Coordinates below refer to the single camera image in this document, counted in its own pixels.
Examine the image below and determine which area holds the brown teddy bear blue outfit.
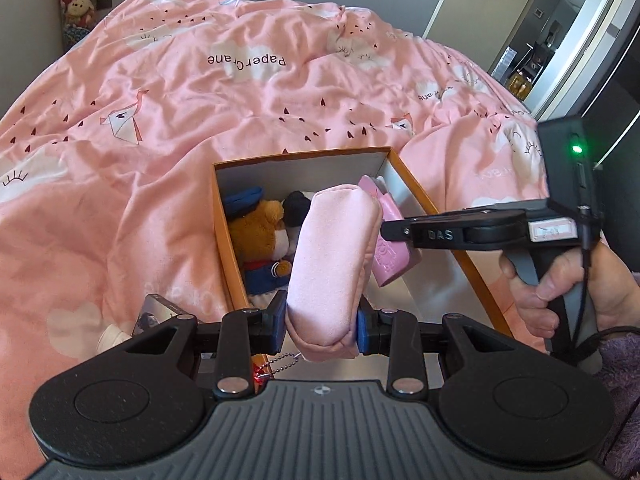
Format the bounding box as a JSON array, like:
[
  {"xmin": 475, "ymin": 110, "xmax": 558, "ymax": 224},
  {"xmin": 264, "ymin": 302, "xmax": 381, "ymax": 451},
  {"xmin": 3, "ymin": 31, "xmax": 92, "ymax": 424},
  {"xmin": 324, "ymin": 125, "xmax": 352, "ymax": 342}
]
[{"xmin": 222, "ymin": 186, "xmax": 301, "ymax": 296}]

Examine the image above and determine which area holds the dark cabinet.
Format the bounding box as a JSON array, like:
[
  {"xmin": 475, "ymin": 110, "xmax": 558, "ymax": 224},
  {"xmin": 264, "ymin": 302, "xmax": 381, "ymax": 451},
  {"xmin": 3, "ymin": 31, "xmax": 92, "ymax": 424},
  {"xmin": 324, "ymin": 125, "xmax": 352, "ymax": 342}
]
[{"xmin": 520, "ymin": 40, "xmax": 558, "ymax": 78}]

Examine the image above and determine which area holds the person's right forearm purple sleeve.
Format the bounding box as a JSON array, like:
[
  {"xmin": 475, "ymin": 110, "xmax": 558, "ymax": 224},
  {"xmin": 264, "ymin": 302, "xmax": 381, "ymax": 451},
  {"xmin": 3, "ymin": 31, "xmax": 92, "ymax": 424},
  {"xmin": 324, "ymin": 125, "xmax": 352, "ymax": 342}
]
[{"xmin": 592, "ymin": 270, "xmax": 640, "ymax": 473}]

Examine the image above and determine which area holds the person's right hand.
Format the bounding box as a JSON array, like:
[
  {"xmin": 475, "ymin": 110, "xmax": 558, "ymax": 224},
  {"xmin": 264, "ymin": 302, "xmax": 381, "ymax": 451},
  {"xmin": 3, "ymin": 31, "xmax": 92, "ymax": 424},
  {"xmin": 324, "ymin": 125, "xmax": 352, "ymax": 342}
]
[{"xmin": 500, "ymin": 244, "xmax": 637, "ymax": 345}]

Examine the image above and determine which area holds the orange cardboard box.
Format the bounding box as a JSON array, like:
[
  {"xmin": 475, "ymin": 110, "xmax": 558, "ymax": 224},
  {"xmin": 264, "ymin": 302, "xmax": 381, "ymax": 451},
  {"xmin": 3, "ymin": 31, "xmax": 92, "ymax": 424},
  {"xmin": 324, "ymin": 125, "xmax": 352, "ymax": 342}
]
[{"xmin": 210, "ymin": 146, "xmax": 516, "ymax": 342}]

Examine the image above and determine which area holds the pink fabric pouch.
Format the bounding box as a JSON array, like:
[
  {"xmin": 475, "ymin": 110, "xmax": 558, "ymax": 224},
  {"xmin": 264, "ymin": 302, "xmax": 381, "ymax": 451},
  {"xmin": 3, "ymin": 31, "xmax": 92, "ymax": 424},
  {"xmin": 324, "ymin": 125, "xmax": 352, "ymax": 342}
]
[{"xmin": 285, "ymin": 184, "xmax": 385, "ymax": 363}]

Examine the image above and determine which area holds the white and brown stuffed dog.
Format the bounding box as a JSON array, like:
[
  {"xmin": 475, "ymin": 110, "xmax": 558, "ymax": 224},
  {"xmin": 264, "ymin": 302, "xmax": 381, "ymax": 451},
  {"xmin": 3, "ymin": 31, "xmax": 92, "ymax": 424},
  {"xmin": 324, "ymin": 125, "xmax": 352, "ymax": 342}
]
[{"xmin": 64, "ymin": 0, "xmax": 97, "ymax": 26}]

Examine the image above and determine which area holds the grey room door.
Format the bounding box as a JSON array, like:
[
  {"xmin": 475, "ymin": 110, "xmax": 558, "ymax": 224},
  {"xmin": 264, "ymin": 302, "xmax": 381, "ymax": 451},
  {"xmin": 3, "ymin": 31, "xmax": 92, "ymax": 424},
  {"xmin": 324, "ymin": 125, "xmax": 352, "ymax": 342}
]
[{"xmin": 422, "ymin": 0, "xmax": 553, "ymax": 78}]

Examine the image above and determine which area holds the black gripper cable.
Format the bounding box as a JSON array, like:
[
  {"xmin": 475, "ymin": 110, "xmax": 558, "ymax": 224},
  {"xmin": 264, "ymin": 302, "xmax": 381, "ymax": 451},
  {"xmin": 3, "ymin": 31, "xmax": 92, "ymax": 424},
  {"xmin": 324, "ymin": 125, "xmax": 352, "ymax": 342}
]
[{"xmin": 567, "ymin": 202, "xmax": 640, "ymax": 358}]

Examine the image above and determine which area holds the red keychain with ball chain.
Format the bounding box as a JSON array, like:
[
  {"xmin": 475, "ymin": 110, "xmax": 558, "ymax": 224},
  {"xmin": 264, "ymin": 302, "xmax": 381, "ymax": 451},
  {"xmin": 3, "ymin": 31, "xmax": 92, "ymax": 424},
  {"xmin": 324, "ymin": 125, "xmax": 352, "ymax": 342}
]
[{"xmin": 250, "ymin": 351, "xmax": 302, "ymax": 386}]

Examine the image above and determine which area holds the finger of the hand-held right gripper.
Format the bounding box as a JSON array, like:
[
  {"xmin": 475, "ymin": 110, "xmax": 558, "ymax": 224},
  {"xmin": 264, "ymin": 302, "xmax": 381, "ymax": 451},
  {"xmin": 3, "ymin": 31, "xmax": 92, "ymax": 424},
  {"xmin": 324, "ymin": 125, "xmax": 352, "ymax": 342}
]
[{"xmin": 380, "ymin": 210, "xmax": 471, "ymax": 252}]

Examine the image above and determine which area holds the white rounded object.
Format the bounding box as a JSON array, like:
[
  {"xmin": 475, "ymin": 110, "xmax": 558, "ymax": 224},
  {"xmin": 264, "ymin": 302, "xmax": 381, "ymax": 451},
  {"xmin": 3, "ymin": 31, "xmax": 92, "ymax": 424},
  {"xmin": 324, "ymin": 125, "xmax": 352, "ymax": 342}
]
[{"xmin": 95, "ymin": 324, "xmax": 133, "ymax": 357}]

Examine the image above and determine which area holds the pink plastic toy case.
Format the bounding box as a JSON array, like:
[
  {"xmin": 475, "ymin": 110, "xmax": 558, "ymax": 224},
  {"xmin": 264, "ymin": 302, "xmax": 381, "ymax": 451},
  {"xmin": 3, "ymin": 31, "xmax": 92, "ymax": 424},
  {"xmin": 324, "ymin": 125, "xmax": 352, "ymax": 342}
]
[{"xmin": 357, "ymin": 175, "xmax": 423, "ymax": 288}]

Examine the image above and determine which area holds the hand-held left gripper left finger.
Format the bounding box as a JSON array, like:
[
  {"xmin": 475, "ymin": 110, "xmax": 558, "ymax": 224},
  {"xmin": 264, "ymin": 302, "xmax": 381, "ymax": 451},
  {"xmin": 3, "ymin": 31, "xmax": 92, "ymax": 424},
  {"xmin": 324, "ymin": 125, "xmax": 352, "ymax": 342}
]
[{"xmin": 122, "ymin": 292, "xmax": 288, "ymax": 398}]

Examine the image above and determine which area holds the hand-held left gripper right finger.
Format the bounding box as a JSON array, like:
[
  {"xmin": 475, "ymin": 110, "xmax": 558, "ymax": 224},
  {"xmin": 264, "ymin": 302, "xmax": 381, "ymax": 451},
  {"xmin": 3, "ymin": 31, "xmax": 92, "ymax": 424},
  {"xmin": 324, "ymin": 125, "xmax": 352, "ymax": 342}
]
[{"xmin": 356, "ymin": 306, "xmax": 516, "ymax": 396}]

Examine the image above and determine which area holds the pink printed blanket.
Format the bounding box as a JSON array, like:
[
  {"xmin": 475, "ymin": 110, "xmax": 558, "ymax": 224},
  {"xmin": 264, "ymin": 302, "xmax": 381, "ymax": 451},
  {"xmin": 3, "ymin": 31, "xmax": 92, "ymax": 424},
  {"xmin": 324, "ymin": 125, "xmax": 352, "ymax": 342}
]
[{"xmin": 0, "ymin": 0, "xmax": 551, "ymax": 466}]

